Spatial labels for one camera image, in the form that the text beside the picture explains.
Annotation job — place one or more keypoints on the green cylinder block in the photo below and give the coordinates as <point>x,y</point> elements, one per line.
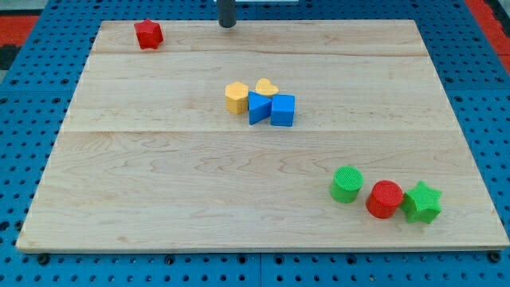
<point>346,184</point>

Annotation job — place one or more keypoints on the blue cube block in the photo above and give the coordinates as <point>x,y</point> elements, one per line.
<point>282,111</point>

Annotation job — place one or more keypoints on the red star block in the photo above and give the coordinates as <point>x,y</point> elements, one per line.
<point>148,34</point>

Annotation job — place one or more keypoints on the green star block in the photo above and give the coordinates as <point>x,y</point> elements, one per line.
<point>421,203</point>

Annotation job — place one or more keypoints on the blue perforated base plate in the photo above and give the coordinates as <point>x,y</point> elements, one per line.
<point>37,90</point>

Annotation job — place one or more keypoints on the red cylinder block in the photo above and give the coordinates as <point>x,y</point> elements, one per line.
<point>385,198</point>

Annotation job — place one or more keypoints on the yellow hexagon block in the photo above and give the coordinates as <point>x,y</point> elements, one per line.
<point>236,95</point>

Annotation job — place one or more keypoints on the blue triangle block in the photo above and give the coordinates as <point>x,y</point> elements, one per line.
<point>259,107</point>

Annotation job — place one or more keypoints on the light wooden board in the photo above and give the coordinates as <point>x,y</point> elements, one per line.
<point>149,161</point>

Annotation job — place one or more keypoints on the yellow heart block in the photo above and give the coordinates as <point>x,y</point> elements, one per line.
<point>265,87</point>

